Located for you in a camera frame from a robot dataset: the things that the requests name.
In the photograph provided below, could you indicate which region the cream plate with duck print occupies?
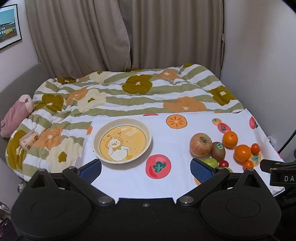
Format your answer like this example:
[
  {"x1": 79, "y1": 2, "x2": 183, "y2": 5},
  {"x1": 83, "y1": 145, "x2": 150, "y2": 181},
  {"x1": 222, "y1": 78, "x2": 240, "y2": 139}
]
[{"x1": 93, "y1": 118, "x2": 153, "y2": 164}]

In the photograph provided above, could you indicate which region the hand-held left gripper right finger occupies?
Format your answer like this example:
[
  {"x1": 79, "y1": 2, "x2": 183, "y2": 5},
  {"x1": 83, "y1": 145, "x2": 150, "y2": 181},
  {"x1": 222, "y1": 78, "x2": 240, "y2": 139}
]
[{"x1": 177, "y1": 158, "x2": 265, "y2": 207}]

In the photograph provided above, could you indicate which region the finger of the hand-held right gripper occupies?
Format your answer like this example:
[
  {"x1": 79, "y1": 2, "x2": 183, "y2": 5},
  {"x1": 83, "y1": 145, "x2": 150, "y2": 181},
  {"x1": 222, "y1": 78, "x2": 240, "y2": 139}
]
[{"x1": 260, "y1": 159, "x2": 296, "y2": 173}]

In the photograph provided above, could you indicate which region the black cable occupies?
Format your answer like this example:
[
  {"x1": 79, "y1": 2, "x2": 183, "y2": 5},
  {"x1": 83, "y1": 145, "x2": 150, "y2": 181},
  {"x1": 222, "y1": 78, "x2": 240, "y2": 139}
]
[{"x1": 278, "y1": 129, "x2": 296, "y2": 154}]

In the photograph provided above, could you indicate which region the pink plush toy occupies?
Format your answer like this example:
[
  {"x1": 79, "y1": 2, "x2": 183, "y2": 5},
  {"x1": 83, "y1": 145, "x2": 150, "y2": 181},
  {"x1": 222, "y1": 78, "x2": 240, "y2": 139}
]
[{"x1": 1, "y1": 94, "x2": 35, "y2": 138}]

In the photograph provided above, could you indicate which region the large orange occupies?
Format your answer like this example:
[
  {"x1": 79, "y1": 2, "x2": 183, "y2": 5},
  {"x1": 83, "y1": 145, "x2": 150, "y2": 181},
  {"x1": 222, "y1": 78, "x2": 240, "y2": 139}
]
[
  {"x1": 222, "y1": 131, "x2": 238, "y2": 149},
  {"x1": 234, "y1": 144, "x2": 252, "y2": 163}
]

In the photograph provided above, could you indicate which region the brown kiwi with green sticker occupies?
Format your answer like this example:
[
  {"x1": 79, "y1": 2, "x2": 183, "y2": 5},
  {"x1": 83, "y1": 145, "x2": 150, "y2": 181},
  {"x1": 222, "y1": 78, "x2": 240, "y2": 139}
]
[{"x1": 211, "y1": 141, "x2": 226, "y2": 161}]

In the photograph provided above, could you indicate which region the green striped floral blanket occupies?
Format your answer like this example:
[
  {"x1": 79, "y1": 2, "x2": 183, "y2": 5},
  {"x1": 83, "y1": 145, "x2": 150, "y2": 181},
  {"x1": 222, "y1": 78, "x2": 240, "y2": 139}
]
[{"x1": 6, "y1": 63, "x2": 245, "y2": 181}]

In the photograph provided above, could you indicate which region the small printed tissue packet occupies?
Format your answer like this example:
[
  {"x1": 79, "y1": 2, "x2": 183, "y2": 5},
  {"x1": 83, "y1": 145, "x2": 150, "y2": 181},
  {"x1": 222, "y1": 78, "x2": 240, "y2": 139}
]
[{"x1": 20, "y1": 130, "x2": 40, "y2": 151}]

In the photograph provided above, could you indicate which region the beige curtain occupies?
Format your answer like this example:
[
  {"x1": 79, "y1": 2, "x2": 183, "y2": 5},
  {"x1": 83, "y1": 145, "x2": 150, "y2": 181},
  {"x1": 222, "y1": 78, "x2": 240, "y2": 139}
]
[
  {"x1": 129, "y1": 0, "x2": 225, "y2": 75},
  {"x1": 25, "y1": 0, "x2": 133, "y2": 73}
]

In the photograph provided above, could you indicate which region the red-yellow apple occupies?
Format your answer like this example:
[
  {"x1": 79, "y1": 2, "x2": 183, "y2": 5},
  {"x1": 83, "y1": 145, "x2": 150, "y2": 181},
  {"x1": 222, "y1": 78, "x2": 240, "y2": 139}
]
[{"x1": 190, "y1": 133, "x2": 213, "y2": 157}]

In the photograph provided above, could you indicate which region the white fruit-print cloth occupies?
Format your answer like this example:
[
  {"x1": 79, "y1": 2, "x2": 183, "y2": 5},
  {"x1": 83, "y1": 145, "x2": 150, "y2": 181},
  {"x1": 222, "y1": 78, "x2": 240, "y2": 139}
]
[{"x1": 79, "y1": 108, "x2": 285, "y2": 200}]

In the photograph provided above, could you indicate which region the framed wall poster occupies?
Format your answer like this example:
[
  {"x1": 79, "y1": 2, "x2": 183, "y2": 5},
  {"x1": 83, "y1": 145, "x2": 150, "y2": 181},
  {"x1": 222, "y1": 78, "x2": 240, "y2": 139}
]
[{"x1": 0, "y1": 4, "x2": 23, "y2": 50}]

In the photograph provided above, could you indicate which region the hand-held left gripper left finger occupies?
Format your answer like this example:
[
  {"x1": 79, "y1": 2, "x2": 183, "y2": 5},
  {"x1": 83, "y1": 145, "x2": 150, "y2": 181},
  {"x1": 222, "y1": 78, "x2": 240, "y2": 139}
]
[{"x1": 29, "y1": 159, "x2": 115, "y2": 207}]

